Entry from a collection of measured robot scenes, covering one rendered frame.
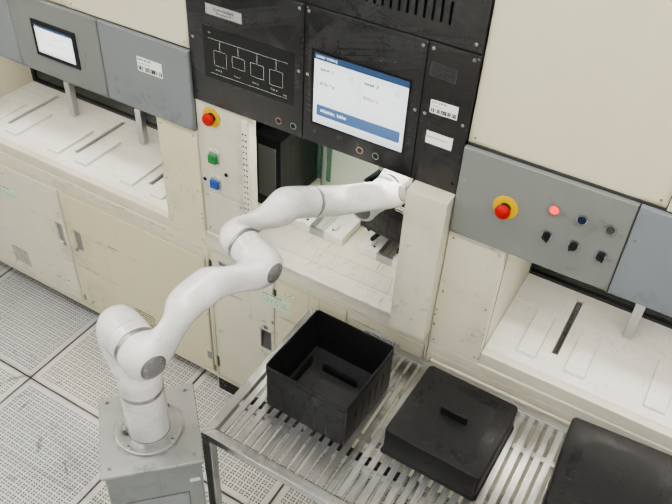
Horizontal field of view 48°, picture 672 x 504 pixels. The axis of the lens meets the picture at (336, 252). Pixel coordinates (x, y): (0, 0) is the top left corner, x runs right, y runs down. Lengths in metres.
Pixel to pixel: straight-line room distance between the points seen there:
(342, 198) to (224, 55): 0.53
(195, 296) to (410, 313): 0.68
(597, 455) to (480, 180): 0.74
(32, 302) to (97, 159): 0.96
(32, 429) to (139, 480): 1.16
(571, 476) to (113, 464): 1.21
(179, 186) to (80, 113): 0.94
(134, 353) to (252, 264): 0.37
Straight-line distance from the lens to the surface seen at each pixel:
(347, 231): 2.66
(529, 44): 1.80
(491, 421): 2.21
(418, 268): 2.17
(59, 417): 3.35
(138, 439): 2.24
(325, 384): 2.34
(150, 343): 1.92
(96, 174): 3.08
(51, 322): 3.73
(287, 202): 1.99
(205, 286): 1.98
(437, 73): 1.90
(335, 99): 2.08
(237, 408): 2.32
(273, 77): 2.17
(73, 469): 3.19
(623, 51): 1.75
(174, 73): 2.41
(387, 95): 1.99
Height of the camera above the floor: 2.59
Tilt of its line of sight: 41 degrees down
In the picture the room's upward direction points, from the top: 4 degrees clockwise
